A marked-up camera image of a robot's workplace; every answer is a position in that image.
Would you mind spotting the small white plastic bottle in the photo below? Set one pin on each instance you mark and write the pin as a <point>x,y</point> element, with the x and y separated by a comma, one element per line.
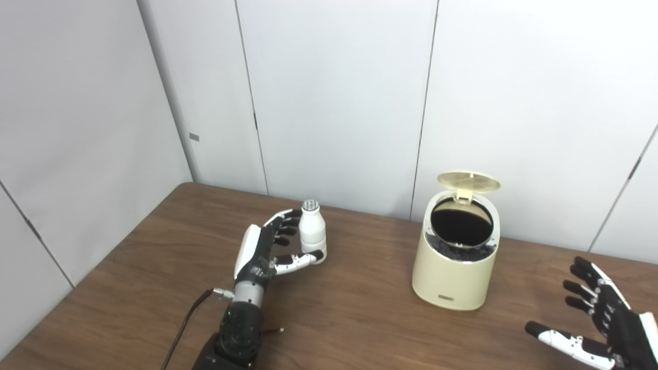
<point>312,231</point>

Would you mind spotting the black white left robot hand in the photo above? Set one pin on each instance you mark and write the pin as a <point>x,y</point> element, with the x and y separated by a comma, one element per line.
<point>257,257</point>

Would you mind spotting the cream-colored bin body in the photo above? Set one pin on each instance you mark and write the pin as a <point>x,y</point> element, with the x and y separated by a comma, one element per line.
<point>450,280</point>

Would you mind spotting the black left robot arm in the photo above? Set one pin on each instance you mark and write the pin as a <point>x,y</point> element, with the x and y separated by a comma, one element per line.
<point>239,329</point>

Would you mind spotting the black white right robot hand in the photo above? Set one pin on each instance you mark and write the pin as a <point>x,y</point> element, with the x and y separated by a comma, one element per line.
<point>627,334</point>

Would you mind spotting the cream round bin lid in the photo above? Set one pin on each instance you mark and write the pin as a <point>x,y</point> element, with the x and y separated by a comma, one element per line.
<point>469,181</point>

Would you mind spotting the black bin liner bag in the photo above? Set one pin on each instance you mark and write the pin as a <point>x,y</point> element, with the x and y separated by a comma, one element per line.
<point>460,226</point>

